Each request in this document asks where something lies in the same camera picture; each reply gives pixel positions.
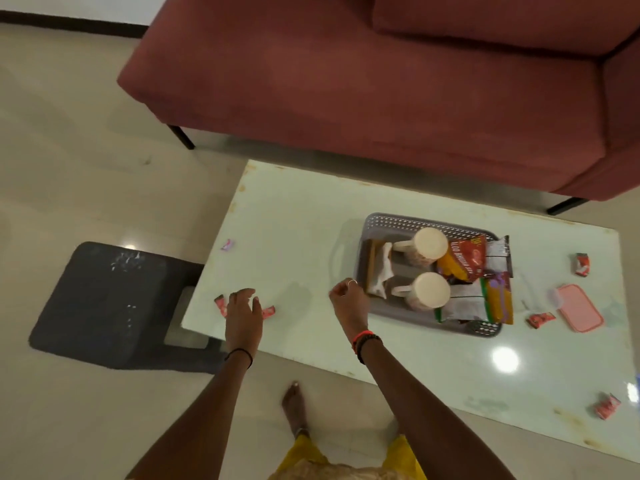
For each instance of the person's left hand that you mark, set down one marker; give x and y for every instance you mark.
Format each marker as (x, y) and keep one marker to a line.
(243, 327)

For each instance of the person's right hand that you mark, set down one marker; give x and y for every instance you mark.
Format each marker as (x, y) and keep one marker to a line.
(351, 310)

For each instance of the person's right fingers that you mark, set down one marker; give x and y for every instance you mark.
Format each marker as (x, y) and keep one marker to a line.
(344, 288)

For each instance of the person's left thumb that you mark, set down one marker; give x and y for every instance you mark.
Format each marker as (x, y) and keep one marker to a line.
(258, 308)

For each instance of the person's left forearm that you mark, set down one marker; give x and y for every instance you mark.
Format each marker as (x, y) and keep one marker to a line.
(200, 424)

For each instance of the person's right forearm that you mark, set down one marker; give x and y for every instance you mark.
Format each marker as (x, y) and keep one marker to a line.
(425, 414)

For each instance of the red candy wrapper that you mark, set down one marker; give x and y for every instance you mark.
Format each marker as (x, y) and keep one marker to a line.
(220, 306)
(581, 264)
(540, 320)
(269, 311)
(607, 406)

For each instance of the wooden napkin holder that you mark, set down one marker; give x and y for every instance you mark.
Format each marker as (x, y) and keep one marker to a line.
(371, 264)

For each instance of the white paper napkin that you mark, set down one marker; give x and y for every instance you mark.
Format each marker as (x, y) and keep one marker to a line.
(384, 267)

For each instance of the black wrist band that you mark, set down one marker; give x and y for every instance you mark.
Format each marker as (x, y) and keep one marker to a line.
(240, 351)

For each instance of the grey perforated plastic tray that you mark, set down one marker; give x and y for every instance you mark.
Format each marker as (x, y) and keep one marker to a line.
(365, 229)

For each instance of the small pink candy wrapper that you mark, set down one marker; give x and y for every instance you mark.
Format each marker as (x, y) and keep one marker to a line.
(228, 244)

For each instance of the patterned ceramic mug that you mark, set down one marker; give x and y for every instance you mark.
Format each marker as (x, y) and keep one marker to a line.
(427, 247)
(427, 292)

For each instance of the person's bare foot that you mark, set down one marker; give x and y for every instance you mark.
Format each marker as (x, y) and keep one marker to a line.
(294, 407)

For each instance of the white and green snack packet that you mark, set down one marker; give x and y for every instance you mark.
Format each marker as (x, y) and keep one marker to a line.
(462, 307)

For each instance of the red snack packet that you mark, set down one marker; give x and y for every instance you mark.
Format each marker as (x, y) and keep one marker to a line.
(465, 262)

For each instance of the silver anklet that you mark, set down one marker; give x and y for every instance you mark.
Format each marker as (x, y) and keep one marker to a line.
(301, 431)

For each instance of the dark grey floor mat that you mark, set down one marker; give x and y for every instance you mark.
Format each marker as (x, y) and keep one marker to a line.
(110, 304)

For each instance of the yellow and purple snack packet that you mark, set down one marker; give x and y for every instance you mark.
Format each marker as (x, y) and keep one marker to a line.
(497, 299)

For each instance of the silver snack packet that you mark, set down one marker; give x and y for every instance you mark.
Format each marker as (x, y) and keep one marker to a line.
(497, 254)

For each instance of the yellow garment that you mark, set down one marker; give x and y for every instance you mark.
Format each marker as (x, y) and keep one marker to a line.
(400, 462)

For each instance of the maroon fabric sofa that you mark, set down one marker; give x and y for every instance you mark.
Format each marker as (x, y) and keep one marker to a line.
(350, 79)

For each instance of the pink lidded plastic container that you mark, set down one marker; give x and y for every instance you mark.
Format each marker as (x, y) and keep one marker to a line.
(580, 308)

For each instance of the maroon sofa cushion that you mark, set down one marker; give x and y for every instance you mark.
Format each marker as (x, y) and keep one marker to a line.
(500, 19)

